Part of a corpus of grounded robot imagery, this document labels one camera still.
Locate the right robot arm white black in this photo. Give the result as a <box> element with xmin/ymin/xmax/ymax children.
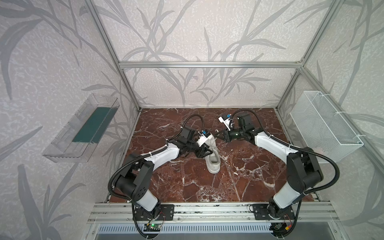
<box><xmin>216</xmin><ymin>114</ymin><xmax>324</xmax><ymax>211</ymax></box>

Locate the pink object in basket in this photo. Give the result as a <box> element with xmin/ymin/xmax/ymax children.
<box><xmin>313</xmin><ymin>147</ymin><xmax>328</xmax><ymax>156</ymax></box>

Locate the black corrugated right cable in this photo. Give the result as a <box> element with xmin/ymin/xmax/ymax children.
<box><xmin>231</xmin><ymin>108</ymin><xmax>341</xmax><ymax>196</ymax></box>

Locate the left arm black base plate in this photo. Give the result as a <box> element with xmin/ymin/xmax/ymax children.
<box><xmin>133</xmin><ymin>204</ymin><xmax>175</xmax><ymax>221</ymax></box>

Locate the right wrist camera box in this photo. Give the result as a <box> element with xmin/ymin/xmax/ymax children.
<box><xmin>219</xmin><ymin>114</ymin><xmax>234</xmax><ymax>131</ymax></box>

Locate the black corrugated left cable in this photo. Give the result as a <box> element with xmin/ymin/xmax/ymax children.
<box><xmin>107</xmin><ymin>113</ymin><xmax>205</xmax><ymax>201</ymax></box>

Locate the white sneaker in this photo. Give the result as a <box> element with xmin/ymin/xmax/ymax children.
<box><xmin>205</xmin><ymin>135</ymin><xmax>221</xmax><ymax>174</ymax></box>

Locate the aluminium frame rail base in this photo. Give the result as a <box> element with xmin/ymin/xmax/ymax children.
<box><xmin>87</xmin><ymin>202</ymin><xmax>340</xmax><ymax>224</ymax></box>

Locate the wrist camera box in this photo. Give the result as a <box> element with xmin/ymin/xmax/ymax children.
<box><xmin>219</xmin><ymin>114</ymin><xmax>234</xmax><ymax>131</ymax></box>
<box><xmin>197</xmin><ymin>130</ymin><xmax>211</xmax><ymax>147</ymax></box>

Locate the green circuit board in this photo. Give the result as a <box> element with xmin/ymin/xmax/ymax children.
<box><xmin>143</xmin><ymin>224</ymin><xmax>163</xmax><ymax>233</ymax></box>

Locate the black corrugated cable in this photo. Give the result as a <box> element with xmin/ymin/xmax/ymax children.
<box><xmin>107</xmin><ymin>113</ymin><xmax>205</xmax><ymax>201</ymax></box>
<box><xmin>231</xmin><ymin>108</ymin><xmax>341</xmax><ymax>196</ymax></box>

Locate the clear plastic wall tray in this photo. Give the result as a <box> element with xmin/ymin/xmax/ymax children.
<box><xmin>43</xmin><ymin>94</ymin><xmax>120</xmax><ymax>163</ymax></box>

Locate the white wire mesh basket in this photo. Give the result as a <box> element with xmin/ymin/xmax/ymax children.
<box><xmin>290</xmin><ymin>91</ymin><xmax>364</xmax><ymax>162</ymax></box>

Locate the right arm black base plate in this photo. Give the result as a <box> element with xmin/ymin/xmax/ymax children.
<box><xmin>249</xmin><ymin>204</ymin><xmax>295</xmax><ymax>221</ymax></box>

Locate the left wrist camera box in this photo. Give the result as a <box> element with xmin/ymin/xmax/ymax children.
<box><xmin>197</xmin><ymin>130</ymin><xmax>211</xmax><ymax>147</ymax></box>

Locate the right wired connector board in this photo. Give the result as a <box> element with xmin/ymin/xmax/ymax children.
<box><xmin>270</xmin><ymin>223</ymin><xmax>293</xmax><ymax>233</ymax></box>

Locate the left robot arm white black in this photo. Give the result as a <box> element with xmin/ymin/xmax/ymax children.
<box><xmin>108</xmin><ymin>127</ymin><xmax>215</xmax><ymax>217</ymax></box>

